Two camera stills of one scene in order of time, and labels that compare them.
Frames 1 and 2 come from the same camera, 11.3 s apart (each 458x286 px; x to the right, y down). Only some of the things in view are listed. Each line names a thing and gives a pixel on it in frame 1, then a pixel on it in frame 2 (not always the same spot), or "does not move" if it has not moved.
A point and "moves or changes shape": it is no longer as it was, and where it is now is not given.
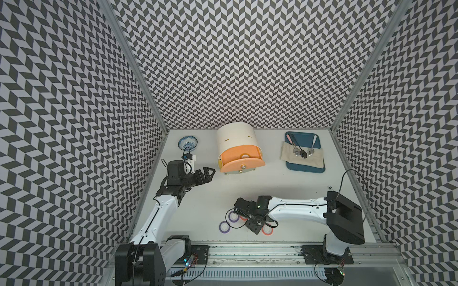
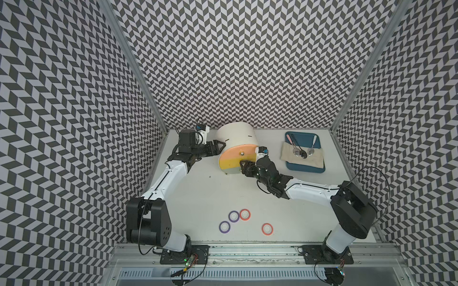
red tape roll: (267, 230) does not move
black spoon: (303, 153) does not move
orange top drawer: (240, 158) moves or changes shape
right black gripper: (252, 227) → (248, 165)
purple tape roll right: (233, 217) does not move
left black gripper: (201, 180) → (210, 146)
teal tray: (304, 139) does not move
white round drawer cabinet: (238, 152) does not move
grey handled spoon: (310, 151) does not move
